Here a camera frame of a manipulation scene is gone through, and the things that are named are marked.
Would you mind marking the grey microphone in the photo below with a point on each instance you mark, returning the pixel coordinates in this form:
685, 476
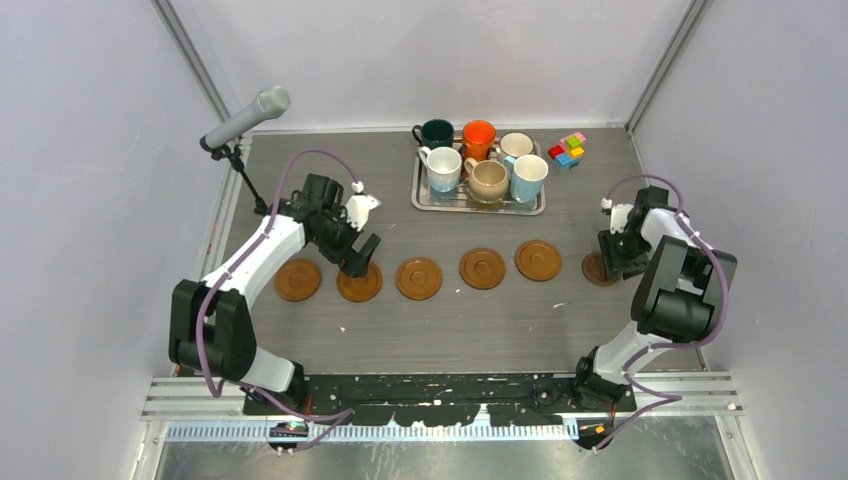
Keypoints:
270, 103

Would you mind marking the colourful block puzzle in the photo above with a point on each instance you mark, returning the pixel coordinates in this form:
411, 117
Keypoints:
568, 152

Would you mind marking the dark green mug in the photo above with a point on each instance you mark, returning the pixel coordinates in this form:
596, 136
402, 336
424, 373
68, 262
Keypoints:
434, 133

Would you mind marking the beige mug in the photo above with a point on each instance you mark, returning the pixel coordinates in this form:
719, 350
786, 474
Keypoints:
487, 180

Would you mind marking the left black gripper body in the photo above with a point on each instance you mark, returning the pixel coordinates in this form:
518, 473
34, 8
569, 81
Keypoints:
338, 236

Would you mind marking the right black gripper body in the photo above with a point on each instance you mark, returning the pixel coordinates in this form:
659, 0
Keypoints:
626, 251

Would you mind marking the orange mug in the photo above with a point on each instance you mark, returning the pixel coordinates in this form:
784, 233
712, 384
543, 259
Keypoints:
478, 137

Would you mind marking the orange brown coaster front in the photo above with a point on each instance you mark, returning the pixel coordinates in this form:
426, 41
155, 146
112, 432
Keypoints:
538, 260

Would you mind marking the cream white mug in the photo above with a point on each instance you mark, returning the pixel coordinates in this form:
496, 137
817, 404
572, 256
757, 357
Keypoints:
515, 145

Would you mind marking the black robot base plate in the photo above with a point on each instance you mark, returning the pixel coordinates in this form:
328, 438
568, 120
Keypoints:
442, 400

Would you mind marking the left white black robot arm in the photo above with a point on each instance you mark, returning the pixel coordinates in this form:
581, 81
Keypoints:
211, 329

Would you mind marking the dark wooden coaster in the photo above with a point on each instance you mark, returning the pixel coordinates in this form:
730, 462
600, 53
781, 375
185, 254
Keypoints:
594, 271

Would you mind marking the white blue mug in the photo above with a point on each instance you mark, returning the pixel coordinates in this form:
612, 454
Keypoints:
443, 167

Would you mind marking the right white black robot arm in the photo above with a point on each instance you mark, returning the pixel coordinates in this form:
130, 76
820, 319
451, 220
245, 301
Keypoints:
679, 300

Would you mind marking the light blue mug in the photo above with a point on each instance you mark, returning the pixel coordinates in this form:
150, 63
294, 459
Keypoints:
527, 174

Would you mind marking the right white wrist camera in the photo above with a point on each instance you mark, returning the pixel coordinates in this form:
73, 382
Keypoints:
618, 214

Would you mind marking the orange brown coaster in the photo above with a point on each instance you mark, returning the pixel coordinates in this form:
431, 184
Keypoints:
538, 260
297, 280

